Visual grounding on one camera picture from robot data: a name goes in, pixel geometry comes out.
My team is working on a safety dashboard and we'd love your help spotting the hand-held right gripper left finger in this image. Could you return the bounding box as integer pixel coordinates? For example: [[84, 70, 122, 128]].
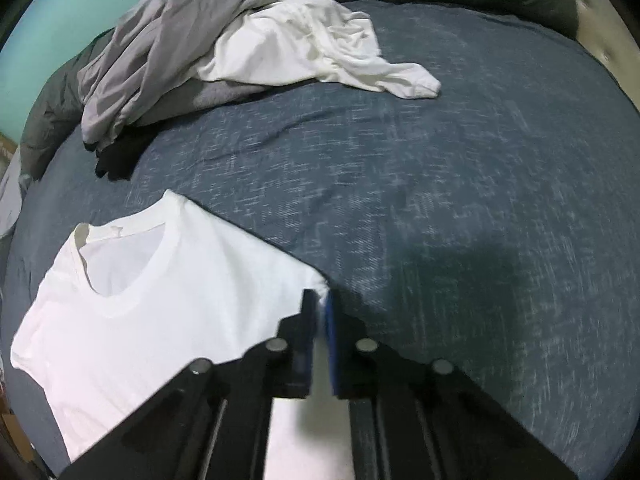
[[57, 289, 320, 480]]

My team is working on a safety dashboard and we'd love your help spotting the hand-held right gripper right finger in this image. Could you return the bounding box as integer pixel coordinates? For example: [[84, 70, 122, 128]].
[[322, 292, 576, 480]]

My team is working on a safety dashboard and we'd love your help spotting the white t-shirt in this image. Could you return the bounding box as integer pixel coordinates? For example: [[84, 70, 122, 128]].
[[10, 189, 353, 480]]

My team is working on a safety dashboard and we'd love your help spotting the black garment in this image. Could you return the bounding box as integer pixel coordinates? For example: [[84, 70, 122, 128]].
[[84, 129, 157, 182]]

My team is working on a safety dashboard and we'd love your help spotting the dark grey garment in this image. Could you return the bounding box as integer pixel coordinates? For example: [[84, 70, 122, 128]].
[[134, 79, 268, 127]]

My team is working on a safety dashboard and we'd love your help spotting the crumpled white shirt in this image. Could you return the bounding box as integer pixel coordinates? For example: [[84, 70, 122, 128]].
[[197, 0, 442, 101]]

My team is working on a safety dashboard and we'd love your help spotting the light grey crumpled garment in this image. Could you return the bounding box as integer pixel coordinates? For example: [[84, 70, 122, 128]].
[[77, 0, 282, 144]]

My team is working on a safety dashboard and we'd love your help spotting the cream tufted headboard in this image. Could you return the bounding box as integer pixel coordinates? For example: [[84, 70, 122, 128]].
[[564, 0, 640, 113]]

